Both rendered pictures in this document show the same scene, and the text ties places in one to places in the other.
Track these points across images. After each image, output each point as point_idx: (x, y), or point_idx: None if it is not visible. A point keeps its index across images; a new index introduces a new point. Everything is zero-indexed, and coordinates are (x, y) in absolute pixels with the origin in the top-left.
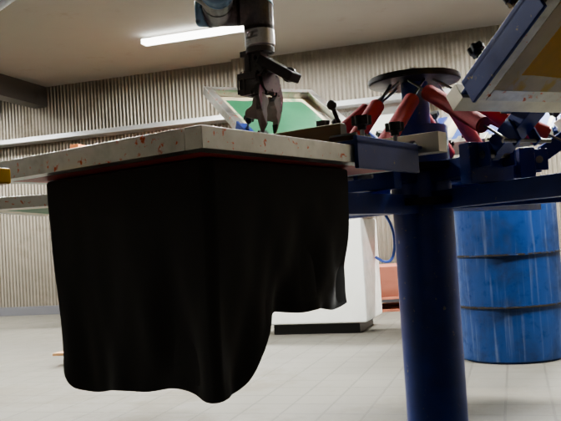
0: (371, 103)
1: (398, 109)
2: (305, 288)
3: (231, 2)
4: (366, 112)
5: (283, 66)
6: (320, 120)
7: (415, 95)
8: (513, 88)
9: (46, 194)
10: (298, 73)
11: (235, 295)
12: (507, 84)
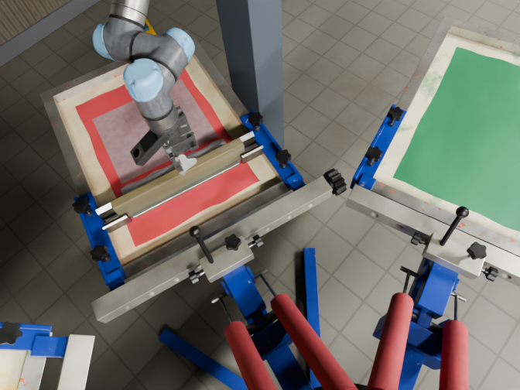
0: (334, 377)
1: (259, 384)
2: None
3: (121, 61)
4: (317, 357)
5: (138, 145)
6: (229, 237)
7: None
8: (15, 382)
9: (419, 63)
10: (134, 160)
11: None
12: (12, 367)
